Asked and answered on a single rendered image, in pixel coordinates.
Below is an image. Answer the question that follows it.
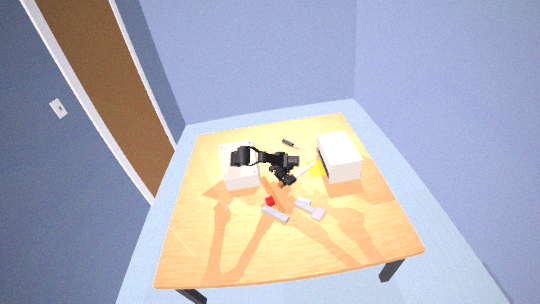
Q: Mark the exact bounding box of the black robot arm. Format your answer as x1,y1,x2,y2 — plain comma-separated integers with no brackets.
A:
229,146,300,174

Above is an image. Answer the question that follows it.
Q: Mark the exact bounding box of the small red cube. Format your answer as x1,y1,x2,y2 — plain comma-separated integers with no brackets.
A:
265,196,275,207

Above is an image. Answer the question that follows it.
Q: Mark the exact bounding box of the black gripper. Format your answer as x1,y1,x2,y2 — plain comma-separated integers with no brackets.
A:
269,166,297,186

